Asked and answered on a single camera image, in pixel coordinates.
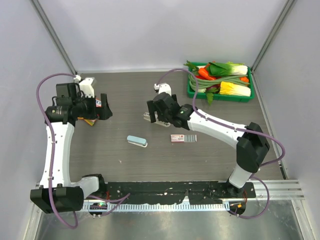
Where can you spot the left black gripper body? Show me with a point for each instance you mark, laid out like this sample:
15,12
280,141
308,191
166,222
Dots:
86,106

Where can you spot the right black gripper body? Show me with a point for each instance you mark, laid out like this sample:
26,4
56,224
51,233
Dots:
162,116

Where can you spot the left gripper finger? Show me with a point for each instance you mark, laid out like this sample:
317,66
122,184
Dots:
104,112
103,99

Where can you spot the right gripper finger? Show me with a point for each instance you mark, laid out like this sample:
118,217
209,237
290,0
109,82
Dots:
172,99
151,110

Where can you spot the red white staple box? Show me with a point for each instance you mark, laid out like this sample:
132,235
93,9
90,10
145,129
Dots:
183,138

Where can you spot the light blue stapler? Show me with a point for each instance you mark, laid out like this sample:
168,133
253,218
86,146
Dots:
138,141

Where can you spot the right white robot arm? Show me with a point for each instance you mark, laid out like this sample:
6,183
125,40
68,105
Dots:
249,141

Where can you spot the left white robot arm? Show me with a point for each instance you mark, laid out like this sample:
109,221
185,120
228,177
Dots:
72,101

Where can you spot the candy snack bag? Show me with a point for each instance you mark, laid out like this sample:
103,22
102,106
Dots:
90,122

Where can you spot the green long beans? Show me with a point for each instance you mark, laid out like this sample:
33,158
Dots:
204,84

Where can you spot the green leafy herb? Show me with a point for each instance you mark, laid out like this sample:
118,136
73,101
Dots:
209,97

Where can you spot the orange carrot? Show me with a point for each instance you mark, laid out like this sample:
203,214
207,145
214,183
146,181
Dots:
205,74

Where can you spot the yellow white cabbage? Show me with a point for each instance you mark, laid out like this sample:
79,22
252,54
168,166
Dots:
233,89

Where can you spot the green plastic tray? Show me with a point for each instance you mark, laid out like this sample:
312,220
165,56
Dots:
194,66

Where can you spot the white green bok choy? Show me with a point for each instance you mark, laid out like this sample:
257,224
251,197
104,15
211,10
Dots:
217,69

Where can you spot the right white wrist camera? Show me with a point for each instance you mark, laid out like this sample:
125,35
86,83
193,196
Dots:
162,88

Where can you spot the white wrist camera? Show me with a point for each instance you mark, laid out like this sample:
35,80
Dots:
162,88
86,85

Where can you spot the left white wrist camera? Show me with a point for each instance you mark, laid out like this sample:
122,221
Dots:
86,85

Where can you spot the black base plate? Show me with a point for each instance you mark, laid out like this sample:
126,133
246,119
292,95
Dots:
174,192

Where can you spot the white slotted cable duct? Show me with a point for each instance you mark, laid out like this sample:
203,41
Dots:
185,206

